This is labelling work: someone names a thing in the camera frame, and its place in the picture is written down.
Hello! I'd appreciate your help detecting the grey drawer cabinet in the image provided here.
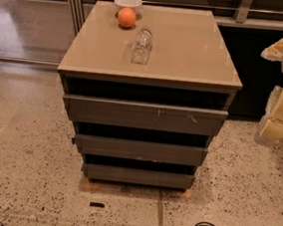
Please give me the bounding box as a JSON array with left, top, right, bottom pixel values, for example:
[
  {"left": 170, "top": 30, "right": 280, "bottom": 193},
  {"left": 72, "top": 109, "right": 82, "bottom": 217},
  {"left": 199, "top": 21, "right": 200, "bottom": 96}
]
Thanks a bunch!
[{"left": 58, "top": 2, "right": 241, "bottom": 177}]

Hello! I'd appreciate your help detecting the clear glass jar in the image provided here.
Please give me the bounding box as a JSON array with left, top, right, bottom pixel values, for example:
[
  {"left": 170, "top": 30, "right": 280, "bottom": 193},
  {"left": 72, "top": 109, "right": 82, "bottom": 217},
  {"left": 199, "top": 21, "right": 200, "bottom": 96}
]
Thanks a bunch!
[{"left": 131, "top": 28, "right": 152, "bottom": 66}]

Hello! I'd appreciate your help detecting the orange ball fruit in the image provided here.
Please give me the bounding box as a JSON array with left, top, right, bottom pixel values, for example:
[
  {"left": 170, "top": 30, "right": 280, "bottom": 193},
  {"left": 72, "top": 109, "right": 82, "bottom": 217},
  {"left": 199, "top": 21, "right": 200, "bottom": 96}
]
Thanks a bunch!
[{"left": 118, "top": 7, "right": 137, "bottom": 28}]

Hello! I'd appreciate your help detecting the white bowl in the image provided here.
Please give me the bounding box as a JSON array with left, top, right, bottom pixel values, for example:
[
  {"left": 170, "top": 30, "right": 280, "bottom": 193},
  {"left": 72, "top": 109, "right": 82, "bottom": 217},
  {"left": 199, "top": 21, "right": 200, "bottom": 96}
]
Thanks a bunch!
[{"left": 114, "top": 0, "right": 142, "bottom": 11}]

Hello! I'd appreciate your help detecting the small black floor marker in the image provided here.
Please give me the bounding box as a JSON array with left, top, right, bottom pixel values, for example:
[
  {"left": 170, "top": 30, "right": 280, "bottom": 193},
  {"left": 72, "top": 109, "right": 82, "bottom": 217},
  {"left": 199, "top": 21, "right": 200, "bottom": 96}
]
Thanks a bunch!
[{"left": 90, "top": 202, "right": 105, "bottom": 208}]

